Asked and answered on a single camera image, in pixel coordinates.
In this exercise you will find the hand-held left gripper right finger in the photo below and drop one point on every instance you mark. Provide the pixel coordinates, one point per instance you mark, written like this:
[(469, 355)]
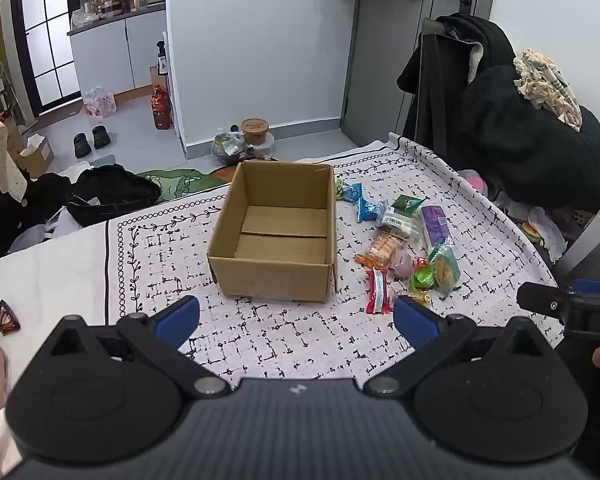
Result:
[(415, 317)]

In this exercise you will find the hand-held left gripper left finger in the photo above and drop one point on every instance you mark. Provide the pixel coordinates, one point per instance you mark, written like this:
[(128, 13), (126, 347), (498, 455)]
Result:
[(177, 317)]

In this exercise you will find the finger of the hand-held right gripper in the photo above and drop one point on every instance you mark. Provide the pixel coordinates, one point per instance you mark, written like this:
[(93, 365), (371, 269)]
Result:
[(540, 300)]

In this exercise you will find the small bright green candy packet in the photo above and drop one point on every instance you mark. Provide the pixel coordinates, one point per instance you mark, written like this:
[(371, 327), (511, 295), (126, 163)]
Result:
[(421, 279)]

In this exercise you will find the red snack packet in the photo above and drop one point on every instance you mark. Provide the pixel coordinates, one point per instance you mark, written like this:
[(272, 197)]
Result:
[(377, 291)]

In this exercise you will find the purple round pastry packet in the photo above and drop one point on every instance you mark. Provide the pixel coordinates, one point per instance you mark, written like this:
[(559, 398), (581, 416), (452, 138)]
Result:
[(404, 265)]

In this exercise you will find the green square cracker packet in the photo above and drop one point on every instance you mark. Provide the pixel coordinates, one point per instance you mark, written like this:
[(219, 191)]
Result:
[(445, 267)]

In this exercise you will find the orange round cracker packet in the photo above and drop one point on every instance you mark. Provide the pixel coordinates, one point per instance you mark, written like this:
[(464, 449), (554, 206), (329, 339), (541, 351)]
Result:
[(380, 250)]

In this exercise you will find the long purple wafer packet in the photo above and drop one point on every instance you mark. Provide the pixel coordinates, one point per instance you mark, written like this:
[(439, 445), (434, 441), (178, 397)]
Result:
[(436, 225)]

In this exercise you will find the brown cardboard box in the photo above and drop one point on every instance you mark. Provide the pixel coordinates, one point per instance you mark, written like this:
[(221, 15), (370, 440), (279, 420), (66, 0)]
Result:
[(280, 240)]

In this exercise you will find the small yellow candy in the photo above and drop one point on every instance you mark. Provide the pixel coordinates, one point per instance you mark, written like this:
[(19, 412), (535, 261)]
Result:
[(421, 299)]

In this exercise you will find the white black printed tablecloth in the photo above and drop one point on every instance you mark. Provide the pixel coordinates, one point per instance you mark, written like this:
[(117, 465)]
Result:
[(145, 260)]

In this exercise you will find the plastic bag with burger print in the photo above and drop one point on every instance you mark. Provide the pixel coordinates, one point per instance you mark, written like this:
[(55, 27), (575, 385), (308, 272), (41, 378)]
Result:
[(545, 232)]

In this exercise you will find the silver metal leg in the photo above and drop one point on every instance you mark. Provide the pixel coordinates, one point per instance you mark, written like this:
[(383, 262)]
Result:
[(587, 237)]

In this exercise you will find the white cake packet with barcode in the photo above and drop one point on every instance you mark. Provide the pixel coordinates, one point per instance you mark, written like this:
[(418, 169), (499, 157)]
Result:
[(399, 222)]

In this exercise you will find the dark green snack packet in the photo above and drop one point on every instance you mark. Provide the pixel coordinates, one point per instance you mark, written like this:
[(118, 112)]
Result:
[(409, 203)]

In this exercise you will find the large blue snack packet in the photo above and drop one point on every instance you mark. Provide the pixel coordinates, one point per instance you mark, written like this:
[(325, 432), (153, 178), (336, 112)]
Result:
[(371, 210)]

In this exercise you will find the green floor rug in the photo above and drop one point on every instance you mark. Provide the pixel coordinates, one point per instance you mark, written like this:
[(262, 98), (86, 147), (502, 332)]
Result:
[(185, 182)]

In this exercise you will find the small blue snack packet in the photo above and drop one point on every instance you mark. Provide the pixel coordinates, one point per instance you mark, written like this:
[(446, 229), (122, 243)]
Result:
[(351, 192)]

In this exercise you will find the black bag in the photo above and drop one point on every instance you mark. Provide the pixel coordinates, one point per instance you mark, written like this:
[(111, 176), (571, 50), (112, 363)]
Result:
[(112, 192)]

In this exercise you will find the black coat pile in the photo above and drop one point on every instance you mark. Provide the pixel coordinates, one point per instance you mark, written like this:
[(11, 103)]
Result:
[(520, 130)]

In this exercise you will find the red brown hair clip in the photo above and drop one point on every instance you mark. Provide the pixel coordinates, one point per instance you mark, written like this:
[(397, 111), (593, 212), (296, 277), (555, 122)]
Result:
[(5, 317)]

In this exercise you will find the clear plastic trash bag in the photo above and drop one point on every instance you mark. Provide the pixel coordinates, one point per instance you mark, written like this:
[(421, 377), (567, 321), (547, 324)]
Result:
[(230, 147)]

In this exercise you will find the brown instant noodle cup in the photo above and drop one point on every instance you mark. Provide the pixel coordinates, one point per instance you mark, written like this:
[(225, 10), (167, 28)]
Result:
[(255, 131)]

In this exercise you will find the red brown drink bottle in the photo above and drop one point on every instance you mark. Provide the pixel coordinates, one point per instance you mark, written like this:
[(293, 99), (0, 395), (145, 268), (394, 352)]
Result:
[(162, 110)]

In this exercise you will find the beige knitted cloth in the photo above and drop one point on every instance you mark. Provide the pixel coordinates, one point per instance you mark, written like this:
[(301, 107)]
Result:
[(547, 82)]

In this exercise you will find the small cardboard box with tissue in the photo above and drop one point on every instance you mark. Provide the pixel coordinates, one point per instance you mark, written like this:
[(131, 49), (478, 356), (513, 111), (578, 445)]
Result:
[(35, 152)]

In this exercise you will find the pink wrapped bottle pack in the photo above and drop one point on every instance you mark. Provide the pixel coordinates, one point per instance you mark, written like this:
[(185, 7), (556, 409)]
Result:
[(99, 102)]

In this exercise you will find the grey door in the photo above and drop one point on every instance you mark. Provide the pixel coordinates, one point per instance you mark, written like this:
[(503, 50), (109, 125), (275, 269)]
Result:
[(395, 60)]

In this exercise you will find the black spray bottle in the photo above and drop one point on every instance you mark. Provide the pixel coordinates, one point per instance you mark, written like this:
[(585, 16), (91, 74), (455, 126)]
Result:
[(162, 57)]

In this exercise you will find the white kitchen cabinet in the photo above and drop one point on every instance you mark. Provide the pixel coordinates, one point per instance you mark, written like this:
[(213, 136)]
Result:
[(115, 50)]

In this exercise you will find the black framed glass door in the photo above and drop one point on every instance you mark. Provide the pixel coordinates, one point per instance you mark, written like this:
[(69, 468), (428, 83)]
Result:
[(45, 35)]

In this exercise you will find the group of bottles on counter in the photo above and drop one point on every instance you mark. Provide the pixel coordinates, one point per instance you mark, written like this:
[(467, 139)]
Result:
[(112, 2)]

